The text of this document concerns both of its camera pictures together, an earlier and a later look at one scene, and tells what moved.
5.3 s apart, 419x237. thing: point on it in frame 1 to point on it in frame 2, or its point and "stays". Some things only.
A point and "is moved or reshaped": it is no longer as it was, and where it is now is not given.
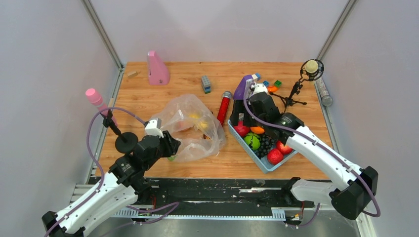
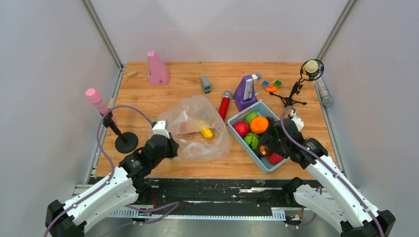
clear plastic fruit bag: (200, 135) is moved or reshaped
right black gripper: (237, 108) to (270, 132)
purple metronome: (239, 93) stays
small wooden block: (132, 74) stays
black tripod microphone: (310, 70) stays
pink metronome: (158, 73) stays
